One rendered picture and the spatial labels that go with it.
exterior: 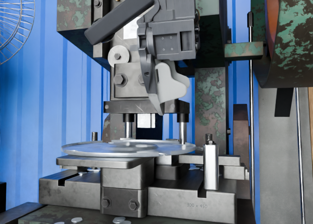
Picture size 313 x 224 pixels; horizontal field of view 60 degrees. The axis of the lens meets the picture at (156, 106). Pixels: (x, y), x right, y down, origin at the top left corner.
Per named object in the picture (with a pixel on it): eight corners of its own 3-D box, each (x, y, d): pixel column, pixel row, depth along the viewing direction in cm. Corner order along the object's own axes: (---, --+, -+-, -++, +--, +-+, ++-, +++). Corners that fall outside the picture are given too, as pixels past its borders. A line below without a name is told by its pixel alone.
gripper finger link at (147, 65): (154, 97, 39) (147, 35, 36) (144, 97, 40) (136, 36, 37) (161, 86, 44) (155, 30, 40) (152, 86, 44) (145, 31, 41)
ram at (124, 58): (162, 98, 58) (162, -37, 60) (100, 99, 63) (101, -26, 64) (179, 102, 75) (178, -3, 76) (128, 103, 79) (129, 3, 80)
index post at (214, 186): (218, 190, 53) (217, 141, 54) (202, 189, 54) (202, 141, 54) (219, 187, 56) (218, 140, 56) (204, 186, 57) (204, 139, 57)
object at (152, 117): (153, 127, 69) (153, 113, 69) (136, 127, 71) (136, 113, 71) (157, 127, 72) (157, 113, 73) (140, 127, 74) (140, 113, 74)
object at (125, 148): (225, 151, 55) (224, 146, 55) (83, 163, 40) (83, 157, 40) (153, 140, 80) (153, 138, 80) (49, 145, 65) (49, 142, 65)
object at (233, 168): (249, 180, 62) (248, 135, 62) (177, 175, 67) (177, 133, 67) (248, 174, 68) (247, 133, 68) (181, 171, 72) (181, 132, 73)
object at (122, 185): (130, 248, 41) (130, 158, 42) (51, 236, 45) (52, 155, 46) (169, 200, 65) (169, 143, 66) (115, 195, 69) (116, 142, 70)
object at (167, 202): (236, 225, 51) (236, 193, 51) (37, 204, 64) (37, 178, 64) (236, 186, 80) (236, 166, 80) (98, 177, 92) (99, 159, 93)
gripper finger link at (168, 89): (187, 122, 41) (183, 63, 38) (150, 122, 43) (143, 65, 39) (190, 114, 44) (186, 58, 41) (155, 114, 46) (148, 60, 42)
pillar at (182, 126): (186, 159, 74) (186, 107, 75) (178, 158, 75) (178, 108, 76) (187, 157, 77) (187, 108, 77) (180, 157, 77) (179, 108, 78)
